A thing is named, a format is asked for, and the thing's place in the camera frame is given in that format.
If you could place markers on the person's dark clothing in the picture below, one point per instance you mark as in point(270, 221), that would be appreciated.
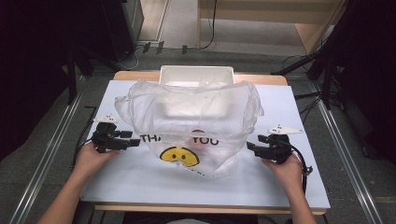
point(186, 219)

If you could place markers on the white plastic bin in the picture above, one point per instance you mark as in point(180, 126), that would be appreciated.
point(196, 74)

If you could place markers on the black cabinet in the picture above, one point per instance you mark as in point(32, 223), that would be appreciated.
point(124, 28)

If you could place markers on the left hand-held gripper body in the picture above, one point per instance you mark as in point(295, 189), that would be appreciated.
point(107, 140)

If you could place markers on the light wooden desk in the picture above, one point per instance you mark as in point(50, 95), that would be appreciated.
point(249, 12)

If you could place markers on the black tripod stand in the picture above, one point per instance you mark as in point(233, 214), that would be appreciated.
point(327, 74)

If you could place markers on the person's right hand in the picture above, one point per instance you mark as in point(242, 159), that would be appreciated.
point(288, 174)

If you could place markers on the clear smiley plastic bag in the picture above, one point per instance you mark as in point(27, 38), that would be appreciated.
point(186, 130)

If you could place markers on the white board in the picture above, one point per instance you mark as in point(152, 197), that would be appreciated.
point(140, 186)

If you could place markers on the metal floor rail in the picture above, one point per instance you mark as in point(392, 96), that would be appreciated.
point(345, 158)
point(46, 155)

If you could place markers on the black metal stand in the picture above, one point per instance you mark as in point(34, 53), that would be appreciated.
point(72, 77)

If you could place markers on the person's left hand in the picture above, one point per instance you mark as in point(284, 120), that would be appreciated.
point(90, 161)

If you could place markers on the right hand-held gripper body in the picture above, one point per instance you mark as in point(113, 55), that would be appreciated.
point(277, 149)

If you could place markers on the wooden table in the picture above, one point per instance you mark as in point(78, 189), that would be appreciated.
point(130, 75)

